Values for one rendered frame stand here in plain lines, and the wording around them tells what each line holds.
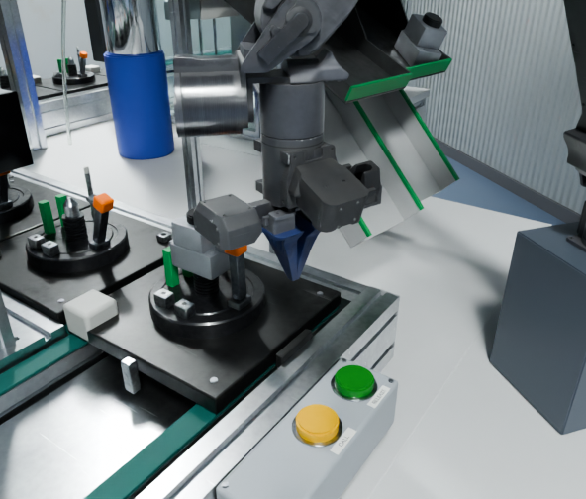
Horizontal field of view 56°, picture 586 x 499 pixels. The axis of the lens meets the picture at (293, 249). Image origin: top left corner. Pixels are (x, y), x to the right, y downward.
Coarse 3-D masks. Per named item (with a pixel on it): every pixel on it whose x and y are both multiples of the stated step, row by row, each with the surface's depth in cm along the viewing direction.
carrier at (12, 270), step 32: (64, 224) 78; (128, 224) 89; (0, 256) 79; (32, 256) 76; (64, 256) 75; (96, 256) 76; (128, 256) 79; (160, 256) 79; (0, 288) 73; (32, 288) 72; (64, 288) 72; (96, 288) 72; (64, 320) 68
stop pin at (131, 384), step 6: (126, 360) 59; (132, 360) 59; (126, 366) 59; (132, 366) 59; (126, 372) 59; (132, 372) 59; (138, 372) 60; (126, 378) 60; (132, 378) 60; (138, 378) 60; (126, 384) 61; (132, 384) 60; (138, 384) 61; (132, 390) 60; (138, 390) 61
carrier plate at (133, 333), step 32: (128, 288) 72; (288, 288) 72; (320, 288) 72; (128, 320) 65; (256, 320) 65; (288, 320) 65; (320, 320) 68; (128, 352) 60; (160, 352) 60; (192, 352) 60; (224, 352) 60; (256, 352) 60; (192, 384) 56; (224, 384) 56
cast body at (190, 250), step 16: (176, 224) 62; (192, 224) 62; (176, 240) 63; (192, 240) 62; (176, 256) 65; (192, 256) 63; (208, 256) 62; (224, 256) 63; (192, 272) 64; (208, 272) 62
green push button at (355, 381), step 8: (344, 368) 57; (352, 368) 57; (360, 368) 57; (336, 376) 57; (344, 376) 56; (352, 376) 56; (360, 376) 56; (368, 376) 56; (336, 384) 56; (344, 384) 55; (352, 384) 55; (360, 384) 55; (368, 384) 55; (344, 392) 55; (352, 392) 55; (360, 392) 55; (368, 392) 55
